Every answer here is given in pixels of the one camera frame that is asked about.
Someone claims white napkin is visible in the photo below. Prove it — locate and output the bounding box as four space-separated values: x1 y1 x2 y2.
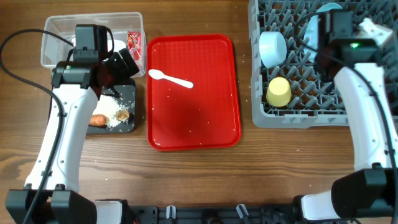
107 40 126 54

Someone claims red snack wrapper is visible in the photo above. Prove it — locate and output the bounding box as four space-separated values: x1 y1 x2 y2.
127 32 142 61

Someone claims white rice pile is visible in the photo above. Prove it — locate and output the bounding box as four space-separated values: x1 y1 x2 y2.
92 95 135 129

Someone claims white plastic spoon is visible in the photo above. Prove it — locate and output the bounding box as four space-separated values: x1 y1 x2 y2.
148 69 194 89

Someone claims brown food scrap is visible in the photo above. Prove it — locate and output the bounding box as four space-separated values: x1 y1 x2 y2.
115 110 130 122

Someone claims light blue bowl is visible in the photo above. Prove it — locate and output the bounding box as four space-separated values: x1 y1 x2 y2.
259 31 287 68

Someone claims yellow cup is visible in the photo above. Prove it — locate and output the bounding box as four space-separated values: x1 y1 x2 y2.
266 77 292 107

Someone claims light blue plate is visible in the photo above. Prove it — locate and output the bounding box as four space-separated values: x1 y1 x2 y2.
303 2 342 63

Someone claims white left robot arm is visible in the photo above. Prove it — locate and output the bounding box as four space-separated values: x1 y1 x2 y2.
6 24 139 223

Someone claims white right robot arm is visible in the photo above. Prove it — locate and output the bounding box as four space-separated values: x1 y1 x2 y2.
296 37 397 223

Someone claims grey dishwasher rack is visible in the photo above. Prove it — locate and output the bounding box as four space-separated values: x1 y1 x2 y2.
248 0 397 129

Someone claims black tray bin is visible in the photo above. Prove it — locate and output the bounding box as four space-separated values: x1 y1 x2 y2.
87 78 136 134

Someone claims orange carrot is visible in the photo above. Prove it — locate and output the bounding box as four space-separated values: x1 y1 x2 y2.
89 114 108 127

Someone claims clear plastic bin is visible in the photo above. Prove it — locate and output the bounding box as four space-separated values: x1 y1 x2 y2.
40 12 146 78

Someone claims red plastic tray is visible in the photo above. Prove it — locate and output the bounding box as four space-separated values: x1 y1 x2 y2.
146 34 242 151

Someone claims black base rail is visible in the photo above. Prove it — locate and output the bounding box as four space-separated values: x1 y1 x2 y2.
130 204 297 224

